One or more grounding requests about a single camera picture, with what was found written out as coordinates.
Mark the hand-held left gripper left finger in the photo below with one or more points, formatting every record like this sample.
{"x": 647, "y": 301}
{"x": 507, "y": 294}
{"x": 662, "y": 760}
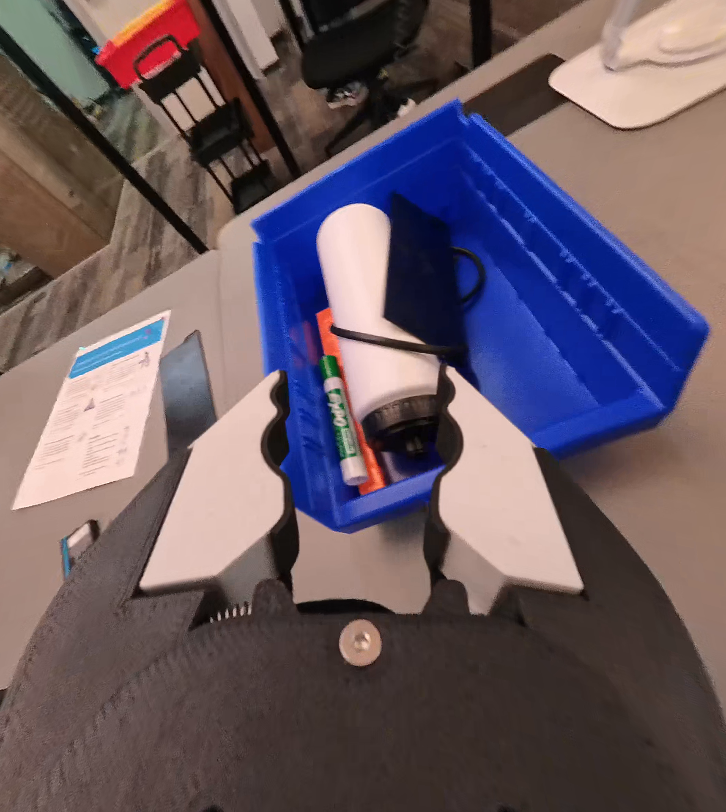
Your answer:
{"x": 217, "y": 508}

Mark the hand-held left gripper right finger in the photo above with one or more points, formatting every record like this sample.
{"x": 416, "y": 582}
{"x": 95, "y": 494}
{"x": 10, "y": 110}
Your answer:
{"x": 509, "y": 520}

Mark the blue plastic bin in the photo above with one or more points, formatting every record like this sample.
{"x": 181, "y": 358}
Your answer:
{"x": 553, "y": 305}

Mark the white roll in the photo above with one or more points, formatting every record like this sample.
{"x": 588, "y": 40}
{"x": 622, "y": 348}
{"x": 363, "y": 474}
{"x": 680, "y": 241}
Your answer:
{"x": 363, "y": 286}

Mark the small dark device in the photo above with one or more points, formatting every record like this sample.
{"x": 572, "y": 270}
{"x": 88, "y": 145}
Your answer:
{"x": 78, "y": 548}

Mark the green dry-erase marker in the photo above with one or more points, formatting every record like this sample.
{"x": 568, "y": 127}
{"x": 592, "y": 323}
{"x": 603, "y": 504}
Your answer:
{"x": 338, "y": 412}

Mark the printed paper sheet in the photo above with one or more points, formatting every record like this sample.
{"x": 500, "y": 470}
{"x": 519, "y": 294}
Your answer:
{"x": 97, "y": 406}

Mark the black fabric piece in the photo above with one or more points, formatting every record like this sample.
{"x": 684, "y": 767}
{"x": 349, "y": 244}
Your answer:
{"x": 420, "y": 260}

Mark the light wooden cabinet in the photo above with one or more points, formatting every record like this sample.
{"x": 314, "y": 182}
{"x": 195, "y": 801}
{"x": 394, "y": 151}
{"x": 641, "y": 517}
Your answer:
{"x": 33, "y": 178}

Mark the black utility cart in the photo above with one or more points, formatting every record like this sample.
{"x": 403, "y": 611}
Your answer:
{"x": 204, "y": 121}

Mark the white board stand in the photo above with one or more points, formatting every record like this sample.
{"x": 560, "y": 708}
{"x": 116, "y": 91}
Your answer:
{"x": 680, "y": 83}

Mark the long red bin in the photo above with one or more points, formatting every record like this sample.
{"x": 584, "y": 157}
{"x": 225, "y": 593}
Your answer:
{"x": 147, "y": 38}

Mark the black mesh office chair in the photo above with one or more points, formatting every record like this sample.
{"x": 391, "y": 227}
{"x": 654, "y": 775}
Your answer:
{"x": 357, "y": 45}

